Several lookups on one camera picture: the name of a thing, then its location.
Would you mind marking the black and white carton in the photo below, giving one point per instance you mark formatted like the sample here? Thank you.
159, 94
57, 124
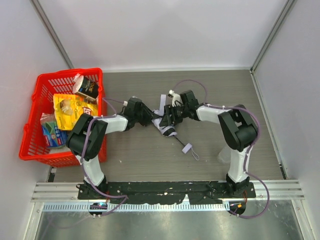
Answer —
85, 88

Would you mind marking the lavender folding umbrella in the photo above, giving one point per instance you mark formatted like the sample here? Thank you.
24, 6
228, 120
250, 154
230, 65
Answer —
170, 131

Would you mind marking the yellow Lay's chips bag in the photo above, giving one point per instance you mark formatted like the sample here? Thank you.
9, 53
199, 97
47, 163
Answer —
69, 107

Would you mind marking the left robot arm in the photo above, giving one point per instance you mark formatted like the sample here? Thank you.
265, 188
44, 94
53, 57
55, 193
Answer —
86, 138

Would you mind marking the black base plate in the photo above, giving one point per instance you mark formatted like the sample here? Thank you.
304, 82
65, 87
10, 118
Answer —
166, 192

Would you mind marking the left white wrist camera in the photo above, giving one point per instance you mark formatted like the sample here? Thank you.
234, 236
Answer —
132, 99

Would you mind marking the red plastic basket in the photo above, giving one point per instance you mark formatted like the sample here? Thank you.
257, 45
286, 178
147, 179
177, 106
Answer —
33, 145

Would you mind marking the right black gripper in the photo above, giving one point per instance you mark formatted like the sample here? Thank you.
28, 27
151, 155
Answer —
169, 116

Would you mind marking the blue snack packet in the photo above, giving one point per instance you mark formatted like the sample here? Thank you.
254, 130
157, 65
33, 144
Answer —
54, 137

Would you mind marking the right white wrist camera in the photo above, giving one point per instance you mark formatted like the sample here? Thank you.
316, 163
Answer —
175, 98

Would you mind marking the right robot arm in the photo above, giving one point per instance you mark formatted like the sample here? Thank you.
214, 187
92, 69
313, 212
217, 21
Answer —
239, 127

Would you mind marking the white slotted cable duct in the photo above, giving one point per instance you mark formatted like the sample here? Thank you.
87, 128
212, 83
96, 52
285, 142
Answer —
97, 207

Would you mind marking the clear pink snack packet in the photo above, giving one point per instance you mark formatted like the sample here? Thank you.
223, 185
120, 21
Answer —
47, 117

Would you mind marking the clear plastic water bottle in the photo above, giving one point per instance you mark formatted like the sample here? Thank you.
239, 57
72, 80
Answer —
224, 155

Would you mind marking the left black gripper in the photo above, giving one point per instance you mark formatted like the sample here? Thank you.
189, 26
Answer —
147, 115

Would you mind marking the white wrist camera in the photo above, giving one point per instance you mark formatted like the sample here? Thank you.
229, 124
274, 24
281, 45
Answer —
175, 98
132, 99

